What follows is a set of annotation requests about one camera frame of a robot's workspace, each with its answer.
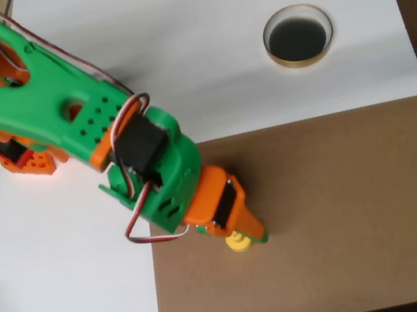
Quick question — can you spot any small yellow plastic piece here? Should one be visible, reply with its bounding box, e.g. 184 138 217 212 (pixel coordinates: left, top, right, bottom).
224 227 256 257

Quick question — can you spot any orange robot base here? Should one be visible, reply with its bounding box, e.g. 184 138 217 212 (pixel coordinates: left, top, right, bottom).
0 141 73 186

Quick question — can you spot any round dish with gold rim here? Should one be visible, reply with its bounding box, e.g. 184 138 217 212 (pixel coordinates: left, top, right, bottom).
258 0 339 73

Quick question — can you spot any brown cardboard board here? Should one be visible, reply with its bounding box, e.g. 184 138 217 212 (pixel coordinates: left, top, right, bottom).
126 95 417 312

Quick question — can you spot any white sheet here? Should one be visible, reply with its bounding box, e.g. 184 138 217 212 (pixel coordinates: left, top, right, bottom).
0 0 417 312

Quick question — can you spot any red black controller holder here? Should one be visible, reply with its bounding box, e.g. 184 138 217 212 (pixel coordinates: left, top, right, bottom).
0 133 38 170

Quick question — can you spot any red white servo cable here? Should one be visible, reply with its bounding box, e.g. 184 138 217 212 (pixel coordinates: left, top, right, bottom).
0 0 159 169
111 145 192 250

